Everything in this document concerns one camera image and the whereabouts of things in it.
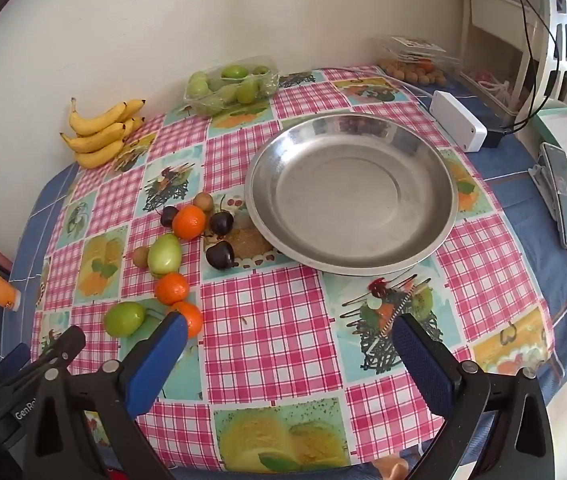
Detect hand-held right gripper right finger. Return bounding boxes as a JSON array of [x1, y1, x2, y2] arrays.
[[391, 312, 564, 480]]

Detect grey remote control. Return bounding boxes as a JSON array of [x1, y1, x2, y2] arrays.
[[541, 142, 567, 253]]

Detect orange tangerine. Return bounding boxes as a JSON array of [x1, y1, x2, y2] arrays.
[[172, 205, 207, 241], [170, 301, 204, 339], [155, 272, 190, 307]]

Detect clear plastic clamshell container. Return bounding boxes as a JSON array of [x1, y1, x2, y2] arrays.
[[373, 35, 461, 68]]

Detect black cables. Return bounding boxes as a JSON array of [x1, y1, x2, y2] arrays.
[[506, 0, 564, 136]]

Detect black power adapter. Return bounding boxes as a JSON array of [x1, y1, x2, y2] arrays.
[[478, 117, 511, 150]]

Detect clear plastic fruit tray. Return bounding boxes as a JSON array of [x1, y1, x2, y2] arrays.
[[184, 55, 280, 117]]

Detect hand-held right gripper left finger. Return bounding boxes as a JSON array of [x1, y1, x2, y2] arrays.
[[23, 311, 190, 480]]

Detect white wooden furniture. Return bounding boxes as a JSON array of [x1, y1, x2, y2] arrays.
[[461, 0, 539, 116]]

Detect white clip stand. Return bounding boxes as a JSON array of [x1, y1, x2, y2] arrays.
[[528, 160, 559, 221]]

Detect pile of packed green jujubes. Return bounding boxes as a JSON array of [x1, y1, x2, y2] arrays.
[[186, 63, 270, 106]]

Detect white plastic box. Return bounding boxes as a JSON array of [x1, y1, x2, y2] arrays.
[[429, 90, 488, 153]]

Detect blue table cover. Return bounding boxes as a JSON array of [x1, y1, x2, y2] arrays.
[[8, 70, 567, 480]]

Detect round steel plate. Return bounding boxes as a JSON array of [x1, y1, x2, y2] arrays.
[[244, 113, 459, 276]]

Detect yellow banana bunch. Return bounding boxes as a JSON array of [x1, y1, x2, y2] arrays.
[[60, 97, 146, 169]]

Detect green mango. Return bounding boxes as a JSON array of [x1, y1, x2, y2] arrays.
[[104, 302, 146, 338], [147, 233, 183, 276]]

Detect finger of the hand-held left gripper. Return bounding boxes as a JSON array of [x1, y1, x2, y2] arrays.
[[0, 343, 35, 377], [0, 325, 87, 404]]

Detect pile of tan longans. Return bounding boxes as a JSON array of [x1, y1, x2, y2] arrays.
[[378, 59, 447, 86]]

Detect pink checked vinyl tablecloth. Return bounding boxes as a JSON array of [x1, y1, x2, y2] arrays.
[[30, 64, 557, 473]]

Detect clear bag with red contents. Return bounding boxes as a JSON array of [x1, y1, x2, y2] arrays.
[[463, 67, 519, 111]]

